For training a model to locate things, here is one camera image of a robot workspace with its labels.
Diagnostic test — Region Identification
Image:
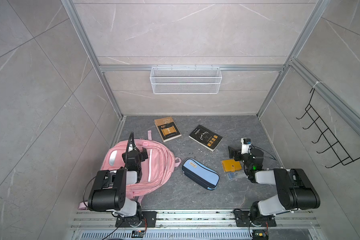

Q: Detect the white wire mesh basket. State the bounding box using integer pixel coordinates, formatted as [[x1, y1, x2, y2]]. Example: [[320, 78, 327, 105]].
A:
[[150, 67, 223, 95]]

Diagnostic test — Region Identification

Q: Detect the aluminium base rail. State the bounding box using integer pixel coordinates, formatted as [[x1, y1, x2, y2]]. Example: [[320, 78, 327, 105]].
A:
[[69, 209, 321, 230]]

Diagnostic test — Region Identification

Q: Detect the clear plastic eraser box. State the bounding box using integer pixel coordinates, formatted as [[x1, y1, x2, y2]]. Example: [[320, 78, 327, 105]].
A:
[[227, 171, 247, 181]]

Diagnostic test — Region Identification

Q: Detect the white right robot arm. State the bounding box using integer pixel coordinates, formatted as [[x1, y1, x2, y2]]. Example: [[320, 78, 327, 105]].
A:
[[228, 145, 321, 226]]

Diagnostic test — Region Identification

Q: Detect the black book yellow lettering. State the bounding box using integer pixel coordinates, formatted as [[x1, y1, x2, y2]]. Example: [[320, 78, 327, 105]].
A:
[[189, 125, 223, 152]]

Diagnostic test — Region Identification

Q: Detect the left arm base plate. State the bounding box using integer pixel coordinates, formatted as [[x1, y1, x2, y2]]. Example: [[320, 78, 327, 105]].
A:
[[115, 211, 158, 228]]

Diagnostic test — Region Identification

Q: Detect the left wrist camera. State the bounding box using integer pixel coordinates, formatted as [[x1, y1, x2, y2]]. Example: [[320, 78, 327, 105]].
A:
[[126, 142, 139, 152]]

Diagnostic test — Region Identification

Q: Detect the blue pencil case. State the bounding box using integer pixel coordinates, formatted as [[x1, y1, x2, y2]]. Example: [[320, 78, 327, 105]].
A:
[[182, 158, 220, 191]]

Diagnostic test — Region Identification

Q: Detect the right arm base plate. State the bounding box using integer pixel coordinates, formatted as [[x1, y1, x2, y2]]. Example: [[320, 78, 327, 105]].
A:
[[233, 209, 277, 227]]

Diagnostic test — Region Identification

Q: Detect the brown and black book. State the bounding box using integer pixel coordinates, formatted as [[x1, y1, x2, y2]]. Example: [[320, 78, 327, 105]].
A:
[[154, 117, 182, 142]]

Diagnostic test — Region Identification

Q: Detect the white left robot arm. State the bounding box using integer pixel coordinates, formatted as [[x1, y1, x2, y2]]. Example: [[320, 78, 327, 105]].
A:
[[83, 147, 148, 228]]

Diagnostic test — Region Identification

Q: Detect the pink school backpack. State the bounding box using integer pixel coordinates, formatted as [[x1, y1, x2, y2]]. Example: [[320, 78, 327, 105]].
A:
[[79, 135, 181, 209]]

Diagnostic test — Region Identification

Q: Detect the black wire hook rack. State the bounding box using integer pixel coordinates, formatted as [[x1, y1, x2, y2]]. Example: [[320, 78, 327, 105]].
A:
[[296, 88, 360, 169]]

